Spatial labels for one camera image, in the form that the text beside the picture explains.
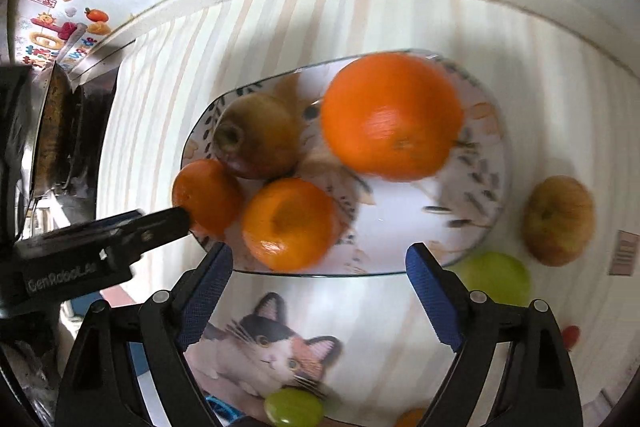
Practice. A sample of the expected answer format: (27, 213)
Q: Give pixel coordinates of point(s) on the striped cat print mat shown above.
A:
(300, 32)

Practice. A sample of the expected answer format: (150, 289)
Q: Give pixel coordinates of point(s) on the patterned oval plate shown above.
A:
(400, 232)

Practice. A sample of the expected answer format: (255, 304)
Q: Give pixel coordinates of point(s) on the medium orange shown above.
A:
(295, 227)

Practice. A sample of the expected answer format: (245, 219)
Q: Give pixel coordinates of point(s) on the small orange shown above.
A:
(210, 197)

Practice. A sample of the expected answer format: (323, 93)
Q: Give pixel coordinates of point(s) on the green apple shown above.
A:
(500, 279)
(292, 407)

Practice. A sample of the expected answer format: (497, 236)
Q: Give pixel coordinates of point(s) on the dark red apple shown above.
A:
(260, 142)

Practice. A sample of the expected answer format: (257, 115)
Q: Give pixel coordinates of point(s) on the large orange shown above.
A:
(390, 117)

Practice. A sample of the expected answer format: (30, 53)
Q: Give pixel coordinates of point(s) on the reddish brown round fruit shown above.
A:
(410, 418)

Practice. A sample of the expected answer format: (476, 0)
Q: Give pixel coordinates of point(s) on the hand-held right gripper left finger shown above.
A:
(205, 297)

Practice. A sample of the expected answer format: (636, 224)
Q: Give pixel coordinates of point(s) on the steel wok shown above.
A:
(50, 132)

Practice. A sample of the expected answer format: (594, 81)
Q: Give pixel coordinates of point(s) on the brown pear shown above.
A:
(557, 219)

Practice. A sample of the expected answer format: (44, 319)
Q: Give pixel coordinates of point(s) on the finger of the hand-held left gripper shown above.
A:
(150, 229)

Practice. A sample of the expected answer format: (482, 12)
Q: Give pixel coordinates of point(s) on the black glass gas stove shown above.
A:
(100, 107)

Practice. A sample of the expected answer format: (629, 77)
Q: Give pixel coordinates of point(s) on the blue patterned slipper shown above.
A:
(222, 407)

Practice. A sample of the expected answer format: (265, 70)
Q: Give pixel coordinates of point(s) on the colourful wall stickers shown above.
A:
(55, 37)

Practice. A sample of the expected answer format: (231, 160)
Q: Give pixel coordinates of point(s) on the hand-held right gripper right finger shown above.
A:
(432, 302)

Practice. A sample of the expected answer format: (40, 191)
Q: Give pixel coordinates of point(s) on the small red tomato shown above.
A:
(570, 337)

